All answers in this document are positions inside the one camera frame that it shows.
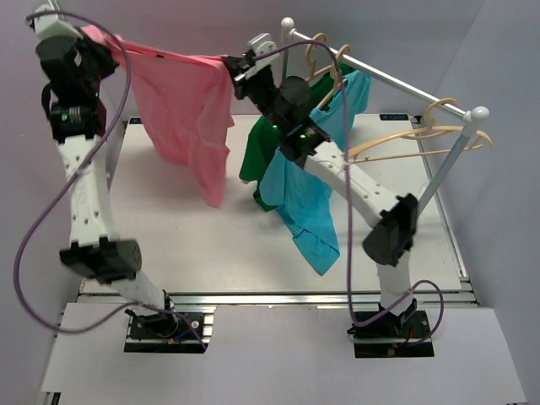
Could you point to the beige plastic hanger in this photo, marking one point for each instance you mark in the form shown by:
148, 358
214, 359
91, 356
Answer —
358, 154

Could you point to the beige hanger with blue shirt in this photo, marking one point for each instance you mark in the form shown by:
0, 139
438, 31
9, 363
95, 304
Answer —
336, 76

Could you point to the pink t shirt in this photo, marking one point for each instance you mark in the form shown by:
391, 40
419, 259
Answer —
184, 103

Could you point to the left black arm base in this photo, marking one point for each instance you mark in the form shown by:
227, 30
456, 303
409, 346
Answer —
160, 333

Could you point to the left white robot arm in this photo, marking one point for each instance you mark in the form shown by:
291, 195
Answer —
96, 250

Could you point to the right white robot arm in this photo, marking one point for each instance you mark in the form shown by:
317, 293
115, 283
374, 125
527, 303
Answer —
310, 163

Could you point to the white clothes rack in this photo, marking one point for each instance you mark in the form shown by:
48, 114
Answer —
472, 121

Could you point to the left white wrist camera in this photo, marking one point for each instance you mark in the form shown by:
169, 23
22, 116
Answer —
52, 24

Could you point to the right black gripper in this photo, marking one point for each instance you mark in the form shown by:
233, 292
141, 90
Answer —
237, 67

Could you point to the green t shirt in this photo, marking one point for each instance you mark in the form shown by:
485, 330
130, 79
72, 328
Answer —
262, 140

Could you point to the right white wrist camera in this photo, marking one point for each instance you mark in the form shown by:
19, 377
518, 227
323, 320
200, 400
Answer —
262, 51

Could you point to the light blue t shirt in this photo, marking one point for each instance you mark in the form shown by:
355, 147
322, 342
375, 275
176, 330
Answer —
301, 199

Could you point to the beige hanger with green shirt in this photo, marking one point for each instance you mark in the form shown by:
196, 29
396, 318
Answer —
311, 60

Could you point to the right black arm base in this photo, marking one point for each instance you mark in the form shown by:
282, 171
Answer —
389, 339

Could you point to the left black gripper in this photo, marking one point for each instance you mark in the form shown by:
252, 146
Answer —
99, 51

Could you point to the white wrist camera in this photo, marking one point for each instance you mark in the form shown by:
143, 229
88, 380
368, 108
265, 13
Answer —
52, 24
262, 51

